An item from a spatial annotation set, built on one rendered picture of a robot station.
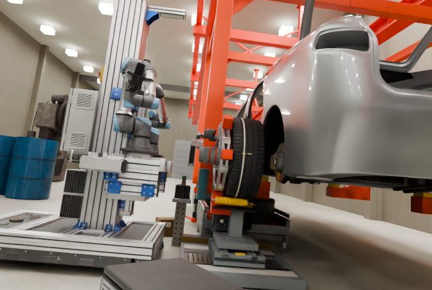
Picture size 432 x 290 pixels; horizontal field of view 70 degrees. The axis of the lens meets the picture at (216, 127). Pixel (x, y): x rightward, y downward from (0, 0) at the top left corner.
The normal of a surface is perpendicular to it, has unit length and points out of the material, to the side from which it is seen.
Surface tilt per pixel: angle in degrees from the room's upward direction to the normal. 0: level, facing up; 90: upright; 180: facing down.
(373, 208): 90
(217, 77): 90
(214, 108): 90
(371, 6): 90
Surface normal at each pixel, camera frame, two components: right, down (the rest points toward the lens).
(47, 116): -0.11, -0.13
